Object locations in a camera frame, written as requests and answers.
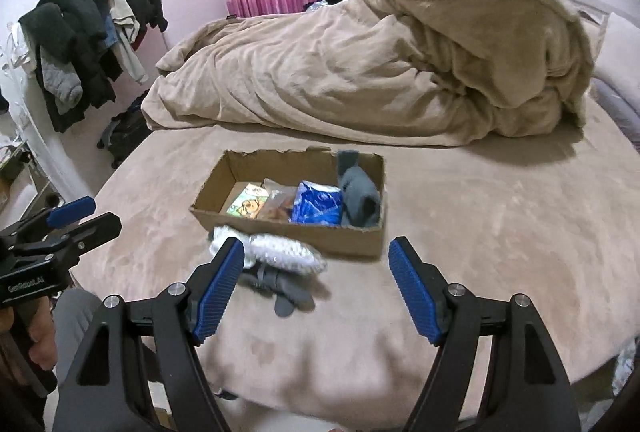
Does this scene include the brown cardboard box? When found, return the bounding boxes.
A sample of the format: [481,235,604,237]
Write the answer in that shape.
[190,147,385,258]

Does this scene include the white fluffy sock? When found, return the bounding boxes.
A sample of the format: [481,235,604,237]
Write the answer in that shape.
[247,234,326,275]

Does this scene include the clear plastic snack bag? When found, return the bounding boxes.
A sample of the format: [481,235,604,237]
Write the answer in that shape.
[257,179,297,223]

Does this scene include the blue tissue pack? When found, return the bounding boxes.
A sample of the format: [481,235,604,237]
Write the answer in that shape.
[290,181,343,226]

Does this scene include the clothes pile on rack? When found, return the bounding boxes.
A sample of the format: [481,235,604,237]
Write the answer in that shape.
[18,0,168,133]

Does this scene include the beige bed mattress cover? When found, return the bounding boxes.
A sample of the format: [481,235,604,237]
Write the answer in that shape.
[74,102,639,429]

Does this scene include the person's left hand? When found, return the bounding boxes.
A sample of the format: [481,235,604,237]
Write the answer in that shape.
[1,297,58,386]

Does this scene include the grey trouser leg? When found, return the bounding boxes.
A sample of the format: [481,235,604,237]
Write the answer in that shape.
[53,287,101,384]

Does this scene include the beige fleece blanket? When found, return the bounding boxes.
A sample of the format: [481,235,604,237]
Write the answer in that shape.
[142,0,593,146]

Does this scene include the black bag on floor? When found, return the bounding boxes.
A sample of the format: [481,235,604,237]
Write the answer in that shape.
[96,90,152,169]

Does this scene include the grey knitted sock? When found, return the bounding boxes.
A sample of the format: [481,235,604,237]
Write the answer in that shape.
[336,151,382,229]

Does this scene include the grey dotted gloves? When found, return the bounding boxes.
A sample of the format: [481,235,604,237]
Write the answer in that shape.
[239,263,314,319]

